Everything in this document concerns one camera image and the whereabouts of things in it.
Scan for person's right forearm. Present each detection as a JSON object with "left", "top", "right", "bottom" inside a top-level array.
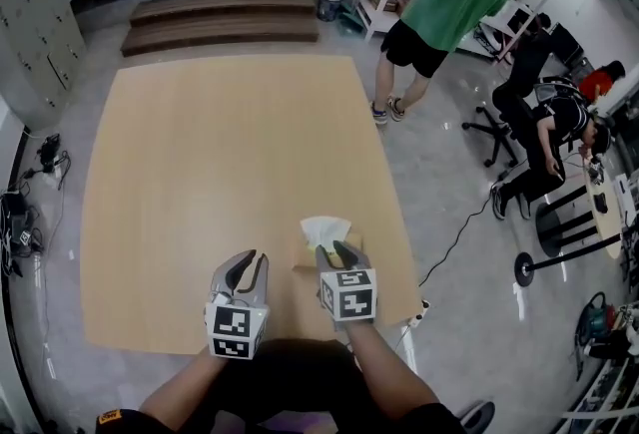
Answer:
[{"left": 343, "top": 320, "right": 441, "bottom": 423}]

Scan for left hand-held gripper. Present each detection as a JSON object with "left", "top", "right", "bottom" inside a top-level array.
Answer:
[{"left": 203, "top": 249, "right": 272, "bottom": 361}]

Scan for black power adapters and cables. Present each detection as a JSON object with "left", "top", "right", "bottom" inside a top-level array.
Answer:
[{"left": 0, "top": 132, "right": 73, "bottom": 279}]

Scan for person's black clothing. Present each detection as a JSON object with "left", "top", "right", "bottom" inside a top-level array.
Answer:
[{"left": 95, "top": 338, "right": 468, "bottom": 434}]

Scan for brown tissue box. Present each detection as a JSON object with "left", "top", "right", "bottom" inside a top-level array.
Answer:
[{"left": 291, "top": 230, "right": 366, "bottom": 274}]

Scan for person's left forearm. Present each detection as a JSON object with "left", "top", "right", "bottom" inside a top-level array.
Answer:
[{"left": 138, "top": 345, "right": 227, "bottom": 423}]

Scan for grey locker cabinet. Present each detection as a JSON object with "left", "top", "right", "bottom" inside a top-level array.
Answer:
[{"left": 0, "top": 0, "right": 87, "bottom": 132}]

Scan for person's grey shoe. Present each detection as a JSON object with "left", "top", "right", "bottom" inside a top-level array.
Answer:
[{"left": 457, "top": 400, "right": 496, "bottom": 434}]

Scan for black floor cable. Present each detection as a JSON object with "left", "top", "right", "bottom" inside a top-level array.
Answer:
[{"left": 416, "top": 172, "right": 523, "bottom": 287}]

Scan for white power strip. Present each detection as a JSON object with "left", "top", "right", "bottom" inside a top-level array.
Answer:
[{"left": 404, "top": 298, "right": 433, "bottom": 329}]

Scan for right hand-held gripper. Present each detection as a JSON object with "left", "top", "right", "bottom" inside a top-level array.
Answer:
[{"left": 314, "top": 239, "right": 377, "bottom": 331}]

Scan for mesh waste bin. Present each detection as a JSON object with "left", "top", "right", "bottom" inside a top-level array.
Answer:
[{"left": 316, "top": 0, "right": 346, "bottom": 23}]

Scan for black stanchion post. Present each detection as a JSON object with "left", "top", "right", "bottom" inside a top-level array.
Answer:
[{"left": 513, "top": 230, "right": 624, "bottom": 288}]

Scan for round light table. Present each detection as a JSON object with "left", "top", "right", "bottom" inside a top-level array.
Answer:
[{"left": 582, "top": 161, "right": 624, "bottom": 259}]

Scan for black office chair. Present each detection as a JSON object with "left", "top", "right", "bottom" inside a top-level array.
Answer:
[{"left": 460, "top": 12, "right": 556, "bottom": 170}]

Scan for brown wooden steps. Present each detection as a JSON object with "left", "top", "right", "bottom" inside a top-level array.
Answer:
[{"left": 120, "top": 0, "right": 321, "bottom": 58}]

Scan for white tissue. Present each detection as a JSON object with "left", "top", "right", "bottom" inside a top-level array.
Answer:
[{"left": 300, "top": 216, "right": 352, "bottom": 249}]

